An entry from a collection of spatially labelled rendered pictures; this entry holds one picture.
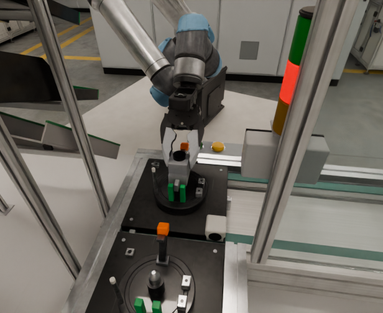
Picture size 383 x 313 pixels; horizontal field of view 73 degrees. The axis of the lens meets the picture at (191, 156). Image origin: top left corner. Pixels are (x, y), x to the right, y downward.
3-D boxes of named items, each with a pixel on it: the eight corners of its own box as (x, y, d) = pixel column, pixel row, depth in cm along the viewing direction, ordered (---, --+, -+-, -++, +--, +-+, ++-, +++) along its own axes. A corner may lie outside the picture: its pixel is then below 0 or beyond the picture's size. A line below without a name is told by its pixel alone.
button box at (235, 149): (187, 153, 91) (187, 138, 88) (247, 158, 89) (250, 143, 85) (184, 166, 86) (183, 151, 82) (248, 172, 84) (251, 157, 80)
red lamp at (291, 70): (276, 89, 37) (285, 54, 34) (313, 91, 37) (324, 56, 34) (281, 105, 33) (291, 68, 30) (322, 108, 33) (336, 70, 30)
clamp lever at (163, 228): (158, 254, 51) (159, 221, 49) (168, 256, 51) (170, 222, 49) (153, 267, 48) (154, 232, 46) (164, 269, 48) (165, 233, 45)
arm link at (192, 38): (214, 27, 67) (203, 7, 59) (211, 69, 66) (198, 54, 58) (186, 30, 70) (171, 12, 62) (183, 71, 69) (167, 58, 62)
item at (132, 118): (150, 78, 159) (150, 73, 157) (304, 112, 127) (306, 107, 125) (56, 137, 111) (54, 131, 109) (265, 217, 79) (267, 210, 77)
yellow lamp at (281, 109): (270, 119, 40) (276, 89, 37) (303, 121, 40) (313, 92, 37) (273, 138, 37) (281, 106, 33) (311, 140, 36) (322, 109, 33)
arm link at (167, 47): (171, 81, 119) (152, 56, 117) (194, 61, 115) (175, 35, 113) (166, 82, 108) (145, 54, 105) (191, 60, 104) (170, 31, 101)
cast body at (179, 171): (173, 167, 67) (172, 145, 62) (190, 169, 66) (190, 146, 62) (166, 190, 60) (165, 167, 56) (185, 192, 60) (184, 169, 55)
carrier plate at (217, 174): (148, 164, 79) (147, 158, 78) (227, 171, 77) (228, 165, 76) (121, 230, 61) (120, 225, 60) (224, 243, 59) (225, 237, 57)
